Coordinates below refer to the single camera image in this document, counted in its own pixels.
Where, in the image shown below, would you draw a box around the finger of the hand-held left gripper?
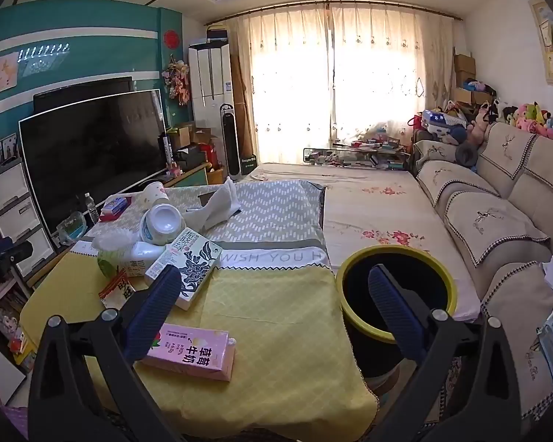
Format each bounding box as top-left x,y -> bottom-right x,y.
0,238 -> 34,265

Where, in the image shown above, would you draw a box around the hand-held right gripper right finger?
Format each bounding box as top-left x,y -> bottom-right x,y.
364,263 -> 533,442

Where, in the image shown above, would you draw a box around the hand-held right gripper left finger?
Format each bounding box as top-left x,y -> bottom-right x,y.
28,264 -> 184,442

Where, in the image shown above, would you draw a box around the red snack packet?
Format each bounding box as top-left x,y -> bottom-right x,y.
98,269 -> 136,309

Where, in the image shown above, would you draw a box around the black bin with yellow rim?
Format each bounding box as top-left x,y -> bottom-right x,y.
335,245 -> 458,378

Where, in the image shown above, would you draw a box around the white plastic bottle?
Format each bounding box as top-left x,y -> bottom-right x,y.
128,241 -> 167,278

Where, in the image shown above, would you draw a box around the pink milk carton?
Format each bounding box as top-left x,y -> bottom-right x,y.
140,323 -> 237,382

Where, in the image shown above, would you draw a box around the white box with blue flowers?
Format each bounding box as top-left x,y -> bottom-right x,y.
144,228 -> 223,311

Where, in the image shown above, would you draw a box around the white paper bowl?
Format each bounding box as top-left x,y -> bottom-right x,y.
139,204 -> 186,246

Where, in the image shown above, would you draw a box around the white tissue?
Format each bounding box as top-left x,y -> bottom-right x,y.
184,176 -> 243,231

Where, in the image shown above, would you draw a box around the printed paper cup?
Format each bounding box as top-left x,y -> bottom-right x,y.
143,182 -> 171,209

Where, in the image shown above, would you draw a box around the white drawer unit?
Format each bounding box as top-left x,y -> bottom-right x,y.
0,157 -> 56,281

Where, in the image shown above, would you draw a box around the row of books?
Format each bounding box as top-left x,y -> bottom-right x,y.
0,281 -> 33,320

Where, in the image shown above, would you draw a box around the clear plastic bag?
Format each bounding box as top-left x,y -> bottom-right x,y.
58,211 -> 89,246

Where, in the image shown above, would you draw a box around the floral bed sheet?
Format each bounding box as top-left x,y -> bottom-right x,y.
244,163 -> 482,323

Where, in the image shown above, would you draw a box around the clear water bottle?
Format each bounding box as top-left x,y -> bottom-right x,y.
84,192 -> 100,225

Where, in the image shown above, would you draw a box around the framed photos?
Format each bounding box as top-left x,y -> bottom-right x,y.
0,133 -> 19,176

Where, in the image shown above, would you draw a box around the red and blue wipes pack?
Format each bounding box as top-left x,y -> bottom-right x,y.
99,196 -> 133,222

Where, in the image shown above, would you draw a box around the yellow and grey tablecloth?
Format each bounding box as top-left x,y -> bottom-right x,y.
19,179 -> 379,440

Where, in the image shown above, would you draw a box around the large curved television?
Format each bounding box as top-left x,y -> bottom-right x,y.
18,88 -> 169,235

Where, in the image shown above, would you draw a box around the long black box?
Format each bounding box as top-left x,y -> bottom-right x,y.
159,133 -> 174,169

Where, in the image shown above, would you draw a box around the red container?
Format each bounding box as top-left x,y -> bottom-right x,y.
200,143 -> 222,169

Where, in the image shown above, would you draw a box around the glass coffee table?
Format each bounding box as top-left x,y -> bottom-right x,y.
303,140 -> 413,171

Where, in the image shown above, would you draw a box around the beige sofa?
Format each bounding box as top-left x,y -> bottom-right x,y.
412,122 -> 553,420

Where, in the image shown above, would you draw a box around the grey round cushion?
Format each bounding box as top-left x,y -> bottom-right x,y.
455,140 -> 479,169

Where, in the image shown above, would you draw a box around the open cardboard box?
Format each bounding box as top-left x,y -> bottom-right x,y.
191,126 -> 218,147
168,122 -> 196,150

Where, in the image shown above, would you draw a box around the black tower fan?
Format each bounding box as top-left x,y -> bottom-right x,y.
220,104 -> 241,176

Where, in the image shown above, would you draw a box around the black flat monitor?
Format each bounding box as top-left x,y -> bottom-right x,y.
33,76 -> 134,113

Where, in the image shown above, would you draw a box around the blue star-print bag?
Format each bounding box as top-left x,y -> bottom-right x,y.
421,109 -> 466,132

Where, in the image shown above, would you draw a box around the pink plush toy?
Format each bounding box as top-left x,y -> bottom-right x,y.
469,115 -> 489,143

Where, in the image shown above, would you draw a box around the artificial flower decoration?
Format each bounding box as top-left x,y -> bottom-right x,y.
163,55 -> 191,104

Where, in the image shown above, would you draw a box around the white standing air conditioner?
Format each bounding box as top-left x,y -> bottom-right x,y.
187,41 -> 235,123

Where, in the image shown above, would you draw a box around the row of plush toys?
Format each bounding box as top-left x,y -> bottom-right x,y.
498,101 -> 553,145

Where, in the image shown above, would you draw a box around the sheer cream curtain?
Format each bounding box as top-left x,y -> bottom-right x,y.
226,4 -> 333,166
329,2 -> 457,148

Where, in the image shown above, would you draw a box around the curtain rod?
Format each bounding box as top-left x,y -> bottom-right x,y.
205,0 -> 464,26

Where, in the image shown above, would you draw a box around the framed wall picture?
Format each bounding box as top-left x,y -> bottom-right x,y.
528,0 -> 553,88

